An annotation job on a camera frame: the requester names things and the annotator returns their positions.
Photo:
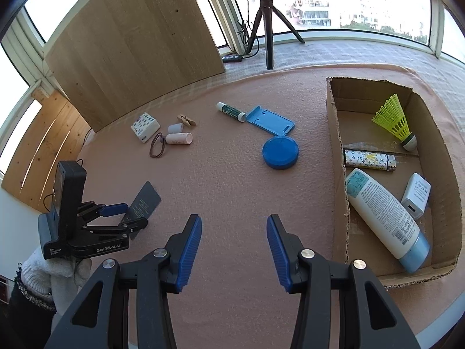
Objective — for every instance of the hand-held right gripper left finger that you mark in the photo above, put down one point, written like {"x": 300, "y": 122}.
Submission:
{"x": 189, "y": 251}

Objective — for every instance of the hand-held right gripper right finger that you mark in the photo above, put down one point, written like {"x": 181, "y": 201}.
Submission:
{"x": 279, "y": 254}

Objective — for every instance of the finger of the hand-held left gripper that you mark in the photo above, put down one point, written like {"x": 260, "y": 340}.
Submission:
{"x": 136, "y": 224}
{"x": 114, "y": 209}

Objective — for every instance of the black card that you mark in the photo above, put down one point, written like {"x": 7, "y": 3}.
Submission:
{"x": 145, "y": 200}

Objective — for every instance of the white pink tube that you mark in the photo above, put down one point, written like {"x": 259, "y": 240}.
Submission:
{"x": 178, "y": 139}

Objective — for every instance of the small white cap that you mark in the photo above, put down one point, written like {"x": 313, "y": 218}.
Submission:
{"x": 175, "y": 129}

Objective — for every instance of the blue round lid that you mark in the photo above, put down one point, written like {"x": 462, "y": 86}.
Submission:
{"x": 280, "y": 152}

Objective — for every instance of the white lotion bottle blue cap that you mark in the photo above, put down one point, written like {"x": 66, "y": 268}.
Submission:
{"x": 385, "y": 218}

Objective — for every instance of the wooden clothespin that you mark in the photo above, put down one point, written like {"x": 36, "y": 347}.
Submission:
{"x": 187, "y": 120}

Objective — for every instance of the patterned lighter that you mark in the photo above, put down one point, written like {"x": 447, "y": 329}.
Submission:
{"x": 367, "y": 160}

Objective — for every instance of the white green tube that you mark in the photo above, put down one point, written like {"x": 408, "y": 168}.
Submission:
{"x": 230, "y": 112}

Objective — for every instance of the white charger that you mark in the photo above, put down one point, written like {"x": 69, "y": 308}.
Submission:
{"x": 416, "y": 196}

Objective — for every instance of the cardboard box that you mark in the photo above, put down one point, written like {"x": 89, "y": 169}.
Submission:
{"x": 363, "y": 123}

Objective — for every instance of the yellow shuttlecock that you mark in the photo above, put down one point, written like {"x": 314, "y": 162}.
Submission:
{"x": 394, "y": 120}

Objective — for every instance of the person's left forearm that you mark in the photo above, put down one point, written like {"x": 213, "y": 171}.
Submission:
{"x": 25, "y": 316}

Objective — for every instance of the person's left hand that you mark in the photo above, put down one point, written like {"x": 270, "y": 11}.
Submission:
{"x": 40, "y": 272}

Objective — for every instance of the pine plank panel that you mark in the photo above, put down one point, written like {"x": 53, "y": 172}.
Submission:
{"x": 40, "y": 160}

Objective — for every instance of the patterned tissue pack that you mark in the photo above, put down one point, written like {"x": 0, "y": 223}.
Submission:
{"x": 145, "y": 127}

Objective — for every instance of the blue phone stand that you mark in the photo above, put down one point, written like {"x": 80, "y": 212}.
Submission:
{"x": 272, "y": 123}

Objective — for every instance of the large light wooden board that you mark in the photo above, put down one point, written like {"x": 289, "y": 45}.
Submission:
{"x": 127, "y": 43}

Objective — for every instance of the black tripod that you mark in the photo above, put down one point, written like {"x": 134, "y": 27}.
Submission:
{"x": 269, "y": 43}

